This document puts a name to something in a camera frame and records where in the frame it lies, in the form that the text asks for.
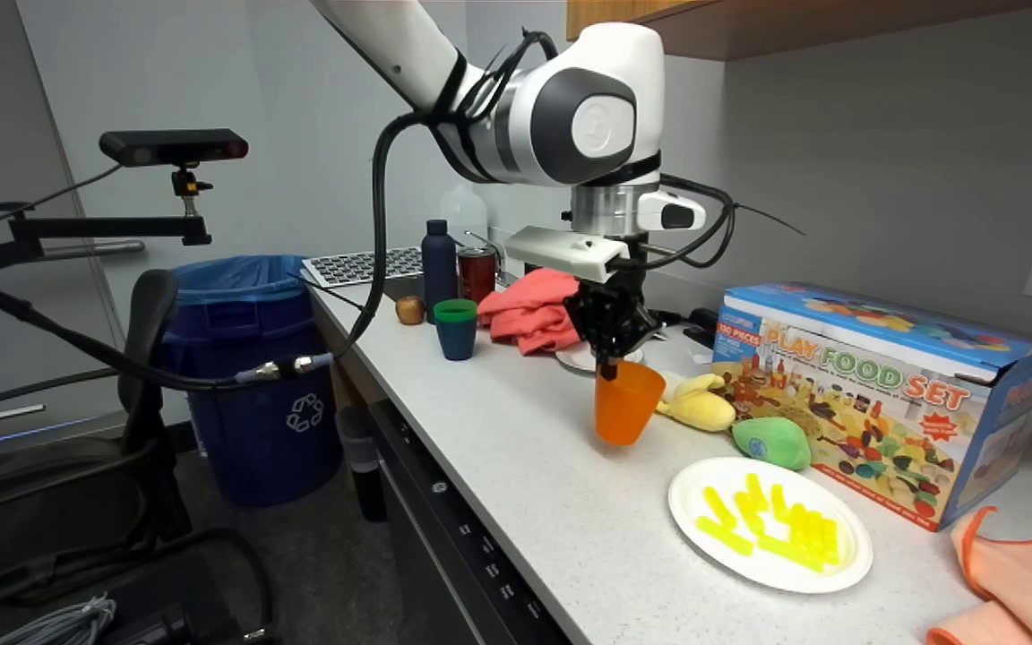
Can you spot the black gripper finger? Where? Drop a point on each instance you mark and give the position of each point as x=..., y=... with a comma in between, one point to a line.
x=604, y=344
x=631, y=338

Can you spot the green plastic cup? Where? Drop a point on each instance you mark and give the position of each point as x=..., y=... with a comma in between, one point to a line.
x=457, y=311

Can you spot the black dishwasher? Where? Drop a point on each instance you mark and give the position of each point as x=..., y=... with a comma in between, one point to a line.
x=419, y=523

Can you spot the wooden upper cabinet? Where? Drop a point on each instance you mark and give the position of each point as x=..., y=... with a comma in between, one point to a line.
x=838, y=23

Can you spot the yellow banana plush toy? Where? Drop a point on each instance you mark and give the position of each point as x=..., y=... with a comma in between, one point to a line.
x=701, y=415

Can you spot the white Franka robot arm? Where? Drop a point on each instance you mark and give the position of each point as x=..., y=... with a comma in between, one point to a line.
x=590, y=126

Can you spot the yellow toy fry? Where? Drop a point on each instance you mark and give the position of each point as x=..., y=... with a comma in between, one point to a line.
x=752, y=491
x=779, y=504
x=800, y=523
x=715, y=510
x=830, y=545
x=723, y=538

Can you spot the small white plate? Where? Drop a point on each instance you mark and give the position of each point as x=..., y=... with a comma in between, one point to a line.
x=576, y=362

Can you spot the black office chair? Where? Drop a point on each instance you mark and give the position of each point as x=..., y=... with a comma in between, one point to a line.
x=143, y=360

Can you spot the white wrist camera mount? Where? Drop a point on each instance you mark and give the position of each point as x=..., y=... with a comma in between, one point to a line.
x=563, y=253

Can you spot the blue play food box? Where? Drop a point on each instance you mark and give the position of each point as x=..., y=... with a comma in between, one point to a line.
x=898, y=407

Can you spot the black cart frame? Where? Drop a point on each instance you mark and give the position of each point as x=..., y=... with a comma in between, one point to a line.
x=52, y=504

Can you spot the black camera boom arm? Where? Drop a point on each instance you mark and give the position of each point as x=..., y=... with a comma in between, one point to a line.
x=98, y=226

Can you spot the small brown ball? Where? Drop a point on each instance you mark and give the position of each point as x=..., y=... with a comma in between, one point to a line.
x=411, y=311

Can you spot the coral red cloth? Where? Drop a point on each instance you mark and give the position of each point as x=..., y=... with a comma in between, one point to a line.
x=527, y=311

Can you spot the black stereo camera bar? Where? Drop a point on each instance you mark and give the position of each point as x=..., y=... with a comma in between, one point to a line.
x=173, y=146

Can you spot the clear plastic jug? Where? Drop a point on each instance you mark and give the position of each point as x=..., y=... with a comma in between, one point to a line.
x=465, y=218

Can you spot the wooden base cabinet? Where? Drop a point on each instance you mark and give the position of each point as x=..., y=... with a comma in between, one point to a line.
x=343, y=394

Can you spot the large white plate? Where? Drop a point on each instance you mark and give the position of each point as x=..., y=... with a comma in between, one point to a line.
x=688, y=478

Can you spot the green plush toy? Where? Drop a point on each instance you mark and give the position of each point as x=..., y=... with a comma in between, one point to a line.
x=770, y=442

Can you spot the navy blue bottle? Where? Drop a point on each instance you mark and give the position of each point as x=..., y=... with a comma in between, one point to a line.
x=439, y=269

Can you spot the light orange cloth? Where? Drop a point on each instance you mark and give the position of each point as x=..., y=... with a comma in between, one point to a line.
x=1020, y=585

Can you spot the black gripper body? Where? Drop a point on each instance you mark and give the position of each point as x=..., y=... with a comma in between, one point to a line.
x=610, y=299

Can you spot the blue bin liner bag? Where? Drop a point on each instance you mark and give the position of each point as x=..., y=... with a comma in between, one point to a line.
x=234, y=292

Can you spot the blue recycling bin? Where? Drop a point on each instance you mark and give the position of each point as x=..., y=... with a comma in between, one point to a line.
x=265, y=417

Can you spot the orange plastic cup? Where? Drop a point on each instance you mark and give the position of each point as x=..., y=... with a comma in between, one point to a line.
x=626, y=415

